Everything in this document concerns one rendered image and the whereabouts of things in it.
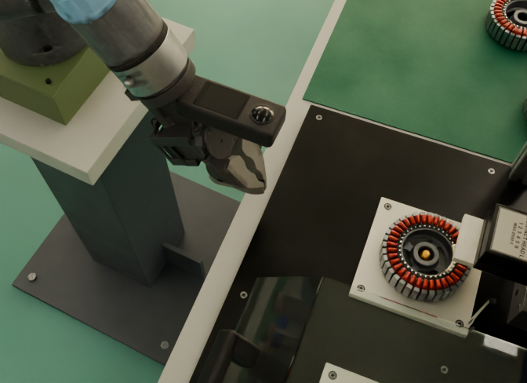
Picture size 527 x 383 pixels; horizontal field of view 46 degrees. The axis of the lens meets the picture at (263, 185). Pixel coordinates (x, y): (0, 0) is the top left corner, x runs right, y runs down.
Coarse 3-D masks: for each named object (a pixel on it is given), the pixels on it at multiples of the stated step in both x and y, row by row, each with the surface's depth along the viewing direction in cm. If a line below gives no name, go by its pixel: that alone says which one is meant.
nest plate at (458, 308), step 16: (384, 208) 84; (400, 208) 84; (384, 224) 82; (368, 240) 81; (416, 240) 81; (368, 256) 80; (368, 272) 79; (432, 272) 79; (480, 272) 79; (368, 288) 78; (384, 288) 78; (464, 288) 78; (416, 304) 77; (432, 304) 77; (448, 304) 77; (464, 304) 77; (448, 320) 76; (464, 320) 76
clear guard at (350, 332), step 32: (256, 288) 54; (288, 288) 51; (320, 288) 48; (352, 288) 48; (256, 320) 51; (288, 320) 48; (320, 320) 47; (352, 320) 47; (384, 320) 47; (416, 320) 47; (288, 352) 46; (320, 352) 46; (352, 352) 46; (384, 352) 46; (416, 352) 46; (448, 352) 46; (480, 352) 46; (512, 352) 46
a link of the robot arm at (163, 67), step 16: (160, 48) 61; (176, 48) 63; (144, 64) 61; (160, 64) 62; (176, 64) 63; (128, 80) 62; (144, 80) 62; (160, 80) 63; (176, 80) 64; (144, 96) 64
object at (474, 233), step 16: (496, 208) 68; (512, 208) 68; (464, 224) 71; (480, 224) 71; (496, 224) 67; (512, 224) 67; (464, 240) 70; (480, 240) 70; (496, 240) 66; (512, 240) 66; (464, 256) 69; (480, 256) 67; (496, 256) 65; (512, 256) 65; (496, 272) 68; (512, 272) 67
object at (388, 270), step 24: (408, 216) 79; (432, 216) 79; (384, 240) 78; (408, 240) 80; (432, 240) 80; (456, 240) 77; (384, 264) 77; (408, 264) 76; (432, 264) 77; (456, 264) 76; (408, 288) 75; (432, 288) 74; (456, 288) 75
